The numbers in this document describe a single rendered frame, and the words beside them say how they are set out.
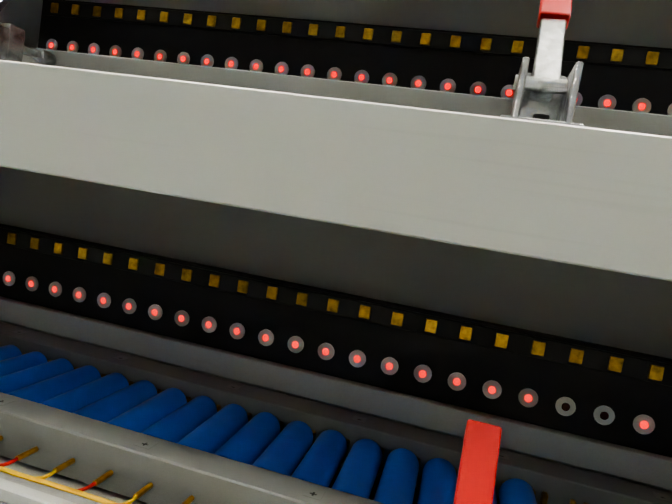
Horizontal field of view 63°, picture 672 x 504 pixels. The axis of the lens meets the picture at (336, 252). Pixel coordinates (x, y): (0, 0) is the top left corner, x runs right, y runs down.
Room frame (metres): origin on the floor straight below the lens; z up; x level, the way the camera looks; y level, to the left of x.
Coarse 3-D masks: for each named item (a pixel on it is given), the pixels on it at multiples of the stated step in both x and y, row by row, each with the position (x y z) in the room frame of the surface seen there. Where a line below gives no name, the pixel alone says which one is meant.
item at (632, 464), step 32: (0, 320) 0.42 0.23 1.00; (32, 320) 0.41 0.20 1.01; (64, 320) 0.40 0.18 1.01; (96, 320) 0.40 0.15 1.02; (128, 352) 0.39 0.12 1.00; (160, 352) 0.38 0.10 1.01; (192, 352) 0.38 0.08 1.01; (224, 352) 0.37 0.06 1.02; (256, 384) 0.37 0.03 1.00; (288, 384) 0.36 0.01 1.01; (320, 384) 0.35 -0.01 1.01; (352, 384) 0.35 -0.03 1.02; (384, 416) 0.35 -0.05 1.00; (416, 416) 0.34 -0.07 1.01; (448, 416) 0.33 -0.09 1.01; (480, 416) 0.33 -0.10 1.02; (512, 448) 0.33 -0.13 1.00; (544, 448) 0.32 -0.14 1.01; (576, 448) 0.32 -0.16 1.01; (608, 448) 0.31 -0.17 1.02; (64, 480) 0.28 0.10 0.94; (640, 480) 0.31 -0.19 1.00
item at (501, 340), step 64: (0, 256) 0.41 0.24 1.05; (64, 256) 0.39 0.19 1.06; (128, 256) 0.38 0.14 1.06; (128, 320) 0.39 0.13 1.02; (192, 320) 0.38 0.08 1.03; (256, 320) 0.36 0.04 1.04; (320, 320) 0.35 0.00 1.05; (384, 320) 0.34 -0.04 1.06; (448, 320) 0.32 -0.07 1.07; (384, 384) 0.35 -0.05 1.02; (512, 384) 0.32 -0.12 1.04; (576, 384) 0.31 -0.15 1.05; (640, 384) 0.30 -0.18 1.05; (640, 448) 0.31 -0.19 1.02
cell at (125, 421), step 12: (156, 396) 0.34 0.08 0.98; (168, 396) 0.34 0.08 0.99; (180, 396) 0.35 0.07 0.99; (132, 408) 0.32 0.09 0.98; (144, 408) 0.32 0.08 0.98; (156, 408) 0.33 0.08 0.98; (168, 408) 0.33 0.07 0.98; (120, 420) 0.30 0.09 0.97; (132, 420) 0.30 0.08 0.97; (144, 420) 0.31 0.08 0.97; (156, 420) 0.32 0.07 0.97
